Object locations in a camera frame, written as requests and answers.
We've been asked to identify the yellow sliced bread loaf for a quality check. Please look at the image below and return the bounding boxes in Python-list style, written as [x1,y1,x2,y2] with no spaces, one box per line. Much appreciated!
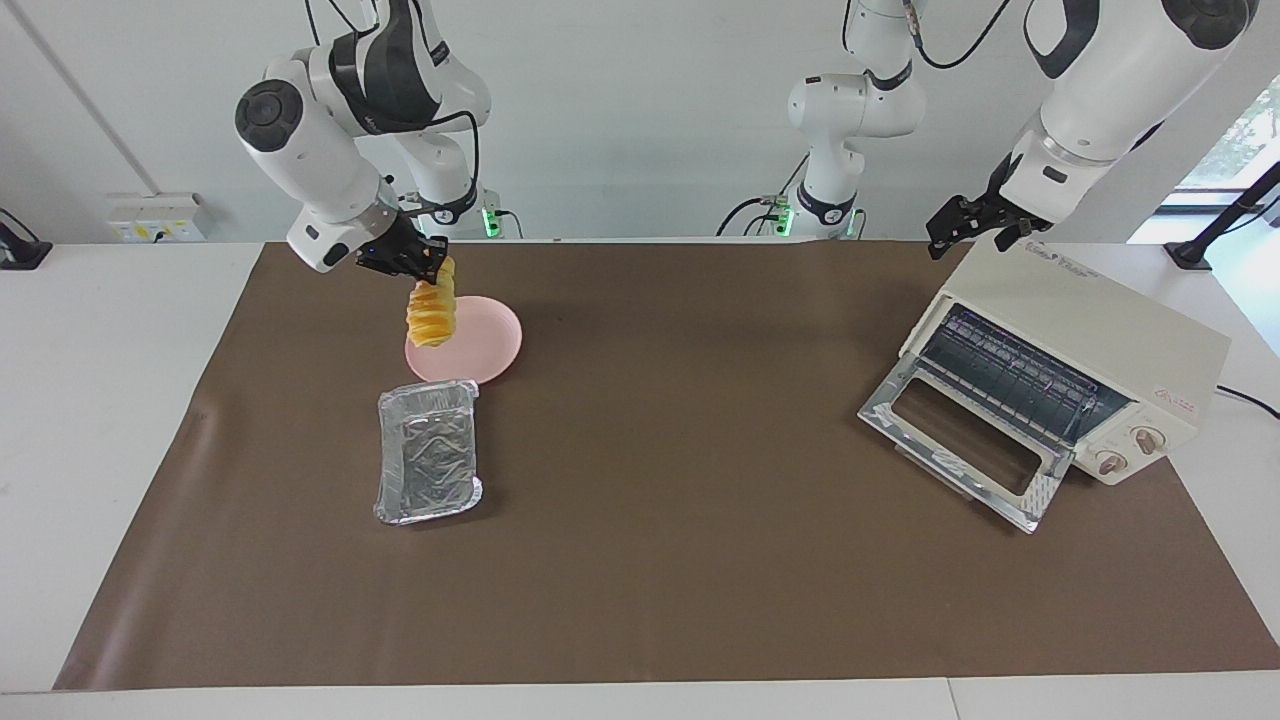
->
[405,258,459,349]

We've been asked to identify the aluminium foil tray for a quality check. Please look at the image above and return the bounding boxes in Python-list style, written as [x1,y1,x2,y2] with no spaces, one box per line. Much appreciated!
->
[373,378,484,527]

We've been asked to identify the metal oven rack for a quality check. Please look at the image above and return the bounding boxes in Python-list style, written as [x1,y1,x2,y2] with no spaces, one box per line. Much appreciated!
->
[918,305,1133,448]

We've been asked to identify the white toaster oven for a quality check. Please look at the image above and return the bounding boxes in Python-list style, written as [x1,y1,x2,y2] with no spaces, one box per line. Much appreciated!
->
[900,238,1232,488]

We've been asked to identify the glass oven door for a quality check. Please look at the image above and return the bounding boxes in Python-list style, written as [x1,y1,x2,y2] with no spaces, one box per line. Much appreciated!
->
[858,352,1077,534]

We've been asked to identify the pink round plate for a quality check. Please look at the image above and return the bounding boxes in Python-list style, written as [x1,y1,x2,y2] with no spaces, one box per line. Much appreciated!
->
[405,295,523,386]

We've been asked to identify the black desk clamp stand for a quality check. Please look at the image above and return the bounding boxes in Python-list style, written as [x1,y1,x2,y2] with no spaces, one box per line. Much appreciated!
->
[0,207,53,271]

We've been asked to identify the brown table mat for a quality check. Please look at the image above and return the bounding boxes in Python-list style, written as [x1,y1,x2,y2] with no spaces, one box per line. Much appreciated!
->
[52,240,1280,691]

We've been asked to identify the black right base cables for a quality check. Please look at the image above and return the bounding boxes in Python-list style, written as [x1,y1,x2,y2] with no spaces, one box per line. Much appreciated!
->
[480,195,523,241]

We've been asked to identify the black base cables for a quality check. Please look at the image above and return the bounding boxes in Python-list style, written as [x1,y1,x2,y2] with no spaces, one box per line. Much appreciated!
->
[715,150,811,238]
[480,195,523,241]

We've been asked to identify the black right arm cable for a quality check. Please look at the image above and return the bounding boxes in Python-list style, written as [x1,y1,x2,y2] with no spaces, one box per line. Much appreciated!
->
[300,0,482,216]

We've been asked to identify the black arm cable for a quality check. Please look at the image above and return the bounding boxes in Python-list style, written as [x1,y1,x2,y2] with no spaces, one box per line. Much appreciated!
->
[300,0,482,216]
[903,0,1017,71]

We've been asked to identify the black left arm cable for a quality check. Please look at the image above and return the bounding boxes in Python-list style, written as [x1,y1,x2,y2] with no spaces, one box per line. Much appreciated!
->
[903,0,1017,71]

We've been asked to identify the black left base cables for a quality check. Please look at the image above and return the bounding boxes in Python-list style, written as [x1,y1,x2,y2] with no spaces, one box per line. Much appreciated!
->
[715,150,811,238]

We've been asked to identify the white wall socket strip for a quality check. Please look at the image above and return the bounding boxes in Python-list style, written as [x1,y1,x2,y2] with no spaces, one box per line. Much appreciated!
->
[106,194,206,244]

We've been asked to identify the black oven power cable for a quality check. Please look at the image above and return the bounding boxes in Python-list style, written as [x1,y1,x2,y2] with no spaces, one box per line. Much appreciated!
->
[1215,385,1280,421]

